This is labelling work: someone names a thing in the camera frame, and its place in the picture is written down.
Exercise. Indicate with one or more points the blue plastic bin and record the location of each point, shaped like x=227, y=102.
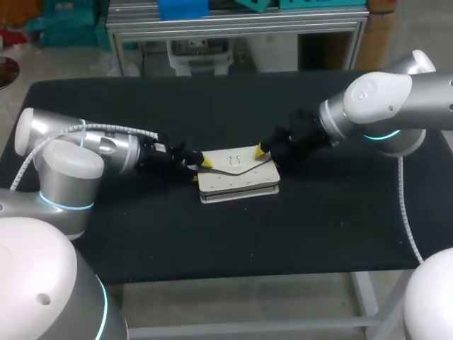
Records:
x=183, y=8

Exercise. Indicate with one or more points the round dark disc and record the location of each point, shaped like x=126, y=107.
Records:
x=7, y=71

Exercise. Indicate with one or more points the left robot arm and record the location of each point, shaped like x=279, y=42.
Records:
x=67, y=166

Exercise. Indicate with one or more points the brown cardboard column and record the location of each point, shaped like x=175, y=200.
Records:
x=384, y=39

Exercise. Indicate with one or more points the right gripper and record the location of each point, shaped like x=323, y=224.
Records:
x=306, y=134

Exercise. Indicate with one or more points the white flap bag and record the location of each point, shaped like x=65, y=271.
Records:
x=240, y=180

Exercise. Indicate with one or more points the teal box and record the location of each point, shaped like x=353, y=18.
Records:
x=256, y=4
x=318, y=3
x=67, y=25

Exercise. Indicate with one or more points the aluminium frame rack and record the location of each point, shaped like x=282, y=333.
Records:
x=233, y=25

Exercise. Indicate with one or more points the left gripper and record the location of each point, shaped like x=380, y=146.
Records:
x=157, y=154

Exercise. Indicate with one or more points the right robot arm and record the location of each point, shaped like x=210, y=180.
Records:
x=378, y=95

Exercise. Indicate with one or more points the white plastic container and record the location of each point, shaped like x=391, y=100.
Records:
x=200, y=56

